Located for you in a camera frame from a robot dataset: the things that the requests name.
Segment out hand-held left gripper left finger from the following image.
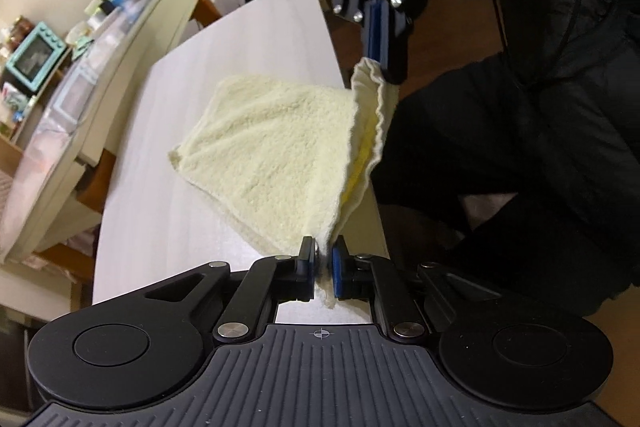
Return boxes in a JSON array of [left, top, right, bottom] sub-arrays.
[[145, 236, 318, 347]]

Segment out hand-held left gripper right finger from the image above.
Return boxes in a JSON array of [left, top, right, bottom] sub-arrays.
[[330, 235, 501, 346]]

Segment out person's black pants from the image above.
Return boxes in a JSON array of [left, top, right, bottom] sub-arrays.
[[372, 192, 640, 320]]

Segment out brown lidded jars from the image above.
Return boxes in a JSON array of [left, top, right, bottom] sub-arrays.
[[0, 14, 32, 54]]

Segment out white drawer cabinet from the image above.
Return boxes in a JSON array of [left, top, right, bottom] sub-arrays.
[[0, 0, 203, 264]]

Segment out pale yellow towel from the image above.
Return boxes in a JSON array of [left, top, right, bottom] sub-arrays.
[[167, 59, 401, 309]]

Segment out teal toy oven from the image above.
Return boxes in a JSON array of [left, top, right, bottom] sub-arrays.
[[5, 21, 69, 96]]

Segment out person's black jacket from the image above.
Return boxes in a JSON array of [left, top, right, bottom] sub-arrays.
[[345, 0, 640, 288]]

